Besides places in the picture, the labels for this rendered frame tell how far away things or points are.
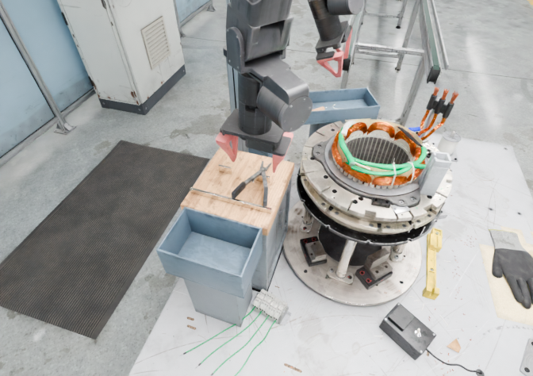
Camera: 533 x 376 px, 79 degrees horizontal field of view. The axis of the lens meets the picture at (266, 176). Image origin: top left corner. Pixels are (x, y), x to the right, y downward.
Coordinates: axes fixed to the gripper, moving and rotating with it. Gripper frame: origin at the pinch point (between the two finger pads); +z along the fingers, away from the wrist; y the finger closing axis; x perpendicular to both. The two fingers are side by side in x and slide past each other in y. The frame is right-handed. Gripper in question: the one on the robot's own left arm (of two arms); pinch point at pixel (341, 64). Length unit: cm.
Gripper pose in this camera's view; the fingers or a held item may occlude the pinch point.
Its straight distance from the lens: 94.3
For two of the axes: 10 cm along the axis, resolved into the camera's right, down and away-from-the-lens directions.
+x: -8.4, -0.1, 5.5
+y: 3.4, -7.9, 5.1
